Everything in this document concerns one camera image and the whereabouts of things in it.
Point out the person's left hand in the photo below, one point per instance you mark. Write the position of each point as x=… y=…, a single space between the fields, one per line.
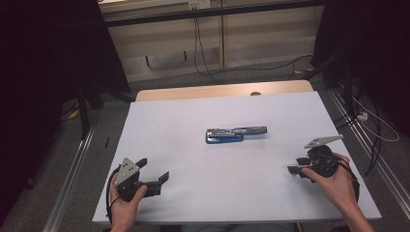
x=124 y=212

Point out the black horizontal beam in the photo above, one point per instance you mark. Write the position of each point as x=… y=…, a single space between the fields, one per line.
x=209 y=12

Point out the yellow floor tape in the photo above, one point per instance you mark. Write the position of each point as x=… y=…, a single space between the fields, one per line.
x=74 y=114

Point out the blue stapler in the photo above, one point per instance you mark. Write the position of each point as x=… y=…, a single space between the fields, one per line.
x=225 y=139

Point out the black curtain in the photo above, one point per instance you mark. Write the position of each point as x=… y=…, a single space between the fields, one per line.
x=380 y=48
x=38 y=64

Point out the person's grey trousers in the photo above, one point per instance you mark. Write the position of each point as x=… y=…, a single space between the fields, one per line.
x=235 y=228

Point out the small black floor item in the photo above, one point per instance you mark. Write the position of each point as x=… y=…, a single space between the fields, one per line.
x=107 y=142

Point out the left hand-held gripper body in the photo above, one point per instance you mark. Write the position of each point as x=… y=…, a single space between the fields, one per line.
x=126 y=172

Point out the white table mat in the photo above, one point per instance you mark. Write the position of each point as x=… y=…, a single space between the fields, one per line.
x=225 y=183

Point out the person's right hand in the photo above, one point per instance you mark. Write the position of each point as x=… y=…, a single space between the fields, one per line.
x=340 y=187

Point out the beige cabinet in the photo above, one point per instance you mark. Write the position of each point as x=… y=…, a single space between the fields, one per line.
x=264 y=35

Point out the brown table grommet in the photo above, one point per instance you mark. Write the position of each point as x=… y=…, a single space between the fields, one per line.
x=255 y=93

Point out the white wall socket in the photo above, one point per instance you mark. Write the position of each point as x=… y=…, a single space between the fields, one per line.
x=199 y=4

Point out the aluminium floor rail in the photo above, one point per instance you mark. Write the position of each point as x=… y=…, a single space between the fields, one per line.
x=391 y=180
x=69 y=183

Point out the black stand leg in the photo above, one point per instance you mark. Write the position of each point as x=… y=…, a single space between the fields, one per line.
x=84 y=119
x=322 y=66

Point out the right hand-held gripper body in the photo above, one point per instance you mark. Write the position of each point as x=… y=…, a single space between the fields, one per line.
x=324 y=161

